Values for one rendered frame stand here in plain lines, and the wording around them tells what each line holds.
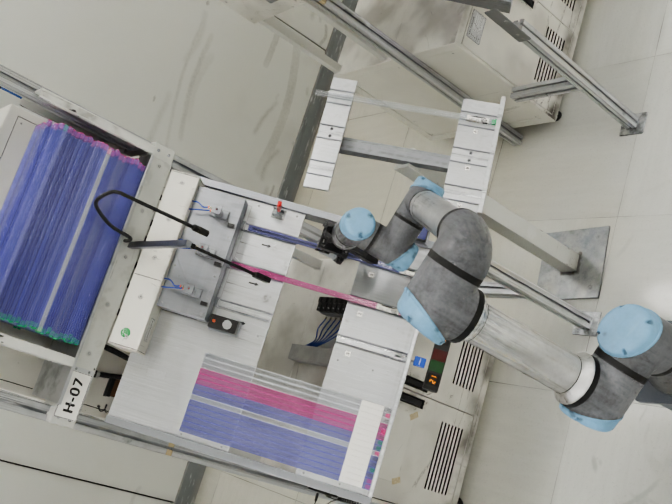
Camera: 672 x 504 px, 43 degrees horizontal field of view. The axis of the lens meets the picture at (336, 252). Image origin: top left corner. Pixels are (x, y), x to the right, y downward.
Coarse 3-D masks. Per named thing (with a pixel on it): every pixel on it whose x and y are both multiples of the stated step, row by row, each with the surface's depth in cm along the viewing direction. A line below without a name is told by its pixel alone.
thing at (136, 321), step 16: (176, 176) 228; (192, 176) 228; (176, 192) 227; (192, 192) 227; (160, 208) 226; (176, 208) 226; (160, 224) 225; (176, 224) 225; (144, 256) 223; (160, 256) 222; (144, 272) 222; (160, 272) 221; (128, 288) 221; (144, 288) 220; (160, 288) 221; (128, 304) 220; (144, 304) 219; (128, 320) 218; (144, 320) 218; (112, 336) 218; (128, 336) 217; (144, 336) 219; (144, 352) 223
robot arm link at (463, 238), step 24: (408, 192) 197; (432, 192) 191; (408, 216) 195; (432, 216) 175; (456, 216) 163; (480, 216) 165; (456, 240) 157; (480, 240) 158; (456, 264) 156; (480, 264) 157
